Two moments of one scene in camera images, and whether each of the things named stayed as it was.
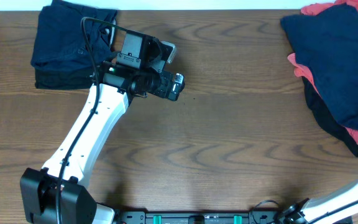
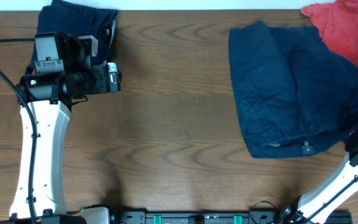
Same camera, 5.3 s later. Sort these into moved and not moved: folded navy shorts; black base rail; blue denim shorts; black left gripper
Moved: blue denim shorts; black left gripper
Not moved: folded navy shorts; black base rail
